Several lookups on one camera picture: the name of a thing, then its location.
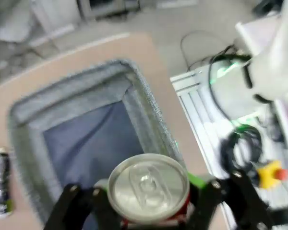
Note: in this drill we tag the grey basket labelled Can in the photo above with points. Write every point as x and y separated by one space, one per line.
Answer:
86 139

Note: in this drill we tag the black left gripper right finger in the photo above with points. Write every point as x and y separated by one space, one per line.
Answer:
232 203

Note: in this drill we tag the red crushed drink can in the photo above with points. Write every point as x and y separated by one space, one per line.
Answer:
148 184

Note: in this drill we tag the aluminium profile frame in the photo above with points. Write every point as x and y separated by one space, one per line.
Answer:
196 100

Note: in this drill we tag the dark blue crushed can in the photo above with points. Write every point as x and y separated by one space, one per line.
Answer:
0 182

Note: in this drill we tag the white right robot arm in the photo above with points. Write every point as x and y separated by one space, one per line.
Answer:
283 48

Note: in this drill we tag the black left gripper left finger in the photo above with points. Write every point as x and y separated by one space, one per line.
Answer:
69 206

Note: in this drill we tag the yellow emergency stop button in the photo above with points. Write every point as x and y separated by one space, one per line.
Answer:
270 173

